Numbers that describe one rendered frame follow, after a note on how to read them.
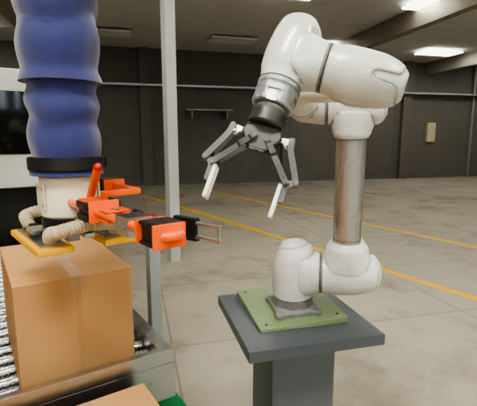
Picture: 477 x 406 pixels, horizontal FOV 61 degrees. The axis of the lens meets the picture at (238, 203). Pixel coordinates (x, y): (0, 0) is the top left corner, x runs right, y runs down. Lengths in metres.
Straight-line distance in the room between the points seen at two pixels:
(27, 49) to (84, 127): 0.25
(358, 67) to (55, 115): 0.84
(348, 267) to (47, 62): 1.15
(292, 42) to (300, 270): 0.89
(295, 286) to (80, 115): 0.93
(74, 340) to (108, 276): 0.25
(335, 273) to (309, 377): 0.42
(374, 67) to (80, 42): 0.83
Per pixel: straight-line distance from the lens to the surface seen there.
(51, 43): 1.30
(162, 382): 1.78
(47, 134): 1.30
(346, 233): 1.49
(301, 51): 0.85
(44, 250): 1.23
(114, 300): 1.64
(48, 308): 1.59
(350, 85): 0.84
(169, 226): 0.81
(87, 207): 1.12
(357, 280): 1.53
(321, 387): 1.73
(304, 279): 1.53
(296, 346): 1.44
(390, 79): 0.85
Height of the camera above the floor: 1.44
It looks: 9 degrees down
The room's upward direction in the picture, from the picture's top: straight up
